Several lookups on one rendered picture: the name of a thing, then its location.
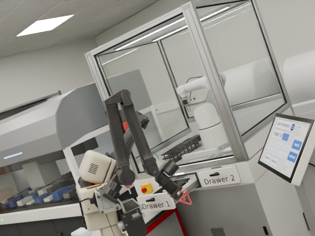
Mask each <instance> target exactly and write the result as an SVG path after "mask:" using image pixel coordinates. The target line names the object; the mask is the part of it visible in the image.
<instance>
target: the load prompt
mask: <svg viewBox="0 0 315 236"><path fill-rule="evenodd" d="M298 125H299V123H295V122H291V121H286V120H281V119H278V121H277V124H276V126H275V128H278V129H282V130H285V131H289V132H292V133H296V130H297V127H298Z"/></svg>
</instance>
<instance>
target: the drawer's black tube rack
mask: <svg viewBox="0 0 315 236"><path fill-rule="evenodd" d="M189 179H190V178H187V179H181V180H175V181H173V182H174V183H176V184H178V185H180V186H182V187H183V186H184V185H185V184H186V182H187V183H188V180H189ZM163 190H165V189H164V188H163V187H162V188H160V189H159V190H157V191H156V192H155V193H157V192H163Z"/></svg>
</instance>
